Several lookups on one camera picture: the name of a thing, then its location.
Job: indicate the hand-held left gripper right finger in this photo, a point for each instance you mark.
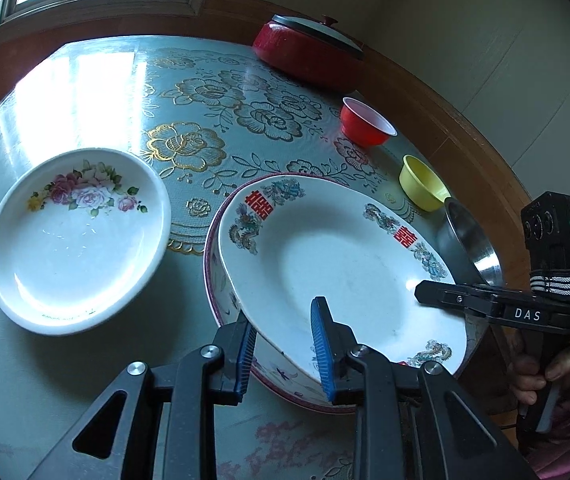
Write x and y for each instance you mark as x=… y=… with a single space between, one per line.
x=321 y=341

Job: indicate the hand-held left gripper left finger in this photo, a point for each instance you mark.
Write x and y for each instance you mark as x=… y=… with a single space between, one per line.
x=245 y=360

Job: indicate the red plastic bowl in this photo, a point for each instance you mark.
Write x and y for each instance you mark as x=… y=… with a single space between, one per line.
x=365 y=122

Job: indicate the yellow plastic bowl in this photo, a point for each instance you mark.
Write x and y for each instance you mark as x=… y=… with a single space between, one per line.
x=421 y=185

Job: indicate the pink-rimmed floral basin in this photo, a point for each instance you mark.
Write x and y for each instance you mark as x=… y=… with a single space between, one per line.
x=270 y=362

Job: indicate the grey pot lid red knob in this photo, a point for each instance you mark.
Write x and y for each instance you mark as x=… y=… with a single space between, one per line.
x=322 y=30

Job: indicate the floral lace tablecloth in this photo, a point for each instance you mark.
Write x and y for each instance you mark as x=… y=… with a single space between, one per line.
x=225 y=110

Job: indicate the stainless steel bowl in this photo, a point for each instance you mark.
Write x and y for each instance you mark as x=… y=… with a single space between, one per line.
x=470 y=245

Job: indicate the red cooking pot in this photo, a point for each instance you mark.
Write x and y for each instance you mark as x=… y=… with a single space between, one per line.
x=305 y=62

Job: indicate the white plate with dragon print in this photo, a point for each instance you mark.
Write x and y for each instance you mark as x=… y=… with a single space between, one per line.
x=345 y=270

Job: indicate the person's right hand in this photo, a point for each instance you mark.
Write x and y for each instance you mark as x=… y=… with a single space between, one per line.
x=527 y=375

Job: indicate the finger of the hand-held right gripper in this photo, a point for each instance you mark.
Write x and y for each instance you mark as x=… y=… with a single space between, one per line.
x=452 y=296

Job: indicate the white plate with rose print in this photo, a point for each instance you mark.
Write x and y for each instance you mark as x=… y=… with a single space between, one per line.
x=77 y=245

